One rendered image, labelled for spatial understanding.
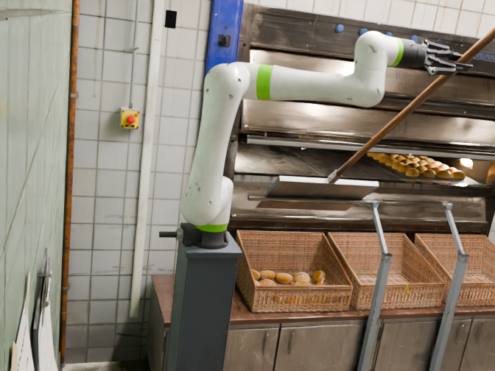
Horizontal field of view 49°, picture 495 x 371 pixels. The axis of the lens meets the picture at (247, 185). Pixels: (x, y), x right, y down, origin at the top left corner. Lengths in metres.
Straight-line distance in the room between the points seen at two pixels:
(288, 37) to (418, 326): 1.77
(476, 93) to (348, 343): 1.72
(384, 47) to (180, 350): 1.27
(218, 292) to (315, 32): 1.65
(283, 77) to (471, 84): 2.05
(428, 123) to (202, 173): 2.08
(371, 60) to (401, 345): 1.96
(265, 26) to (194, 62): 0.43
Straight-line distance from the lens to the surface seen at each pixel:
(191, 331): 2.06
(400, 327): 3.23
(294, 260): 3.28
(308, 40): 3.08
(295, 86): 1.77
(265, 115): 3.03
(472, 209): 3.92
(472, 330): 3.55
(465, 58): 1.99
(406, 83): 3.38
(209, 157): 1.69
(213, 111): 1.66
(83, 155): 2.91
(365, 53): 1.77
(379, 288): 2.96
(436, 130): 3.56
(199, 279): 1.96
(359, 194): 2.92
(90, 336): 3.34
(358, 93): 1.76
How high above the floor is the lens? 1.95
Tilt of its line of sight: 16 degrees down
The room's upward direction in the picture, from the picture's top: 8 degrees clockwise
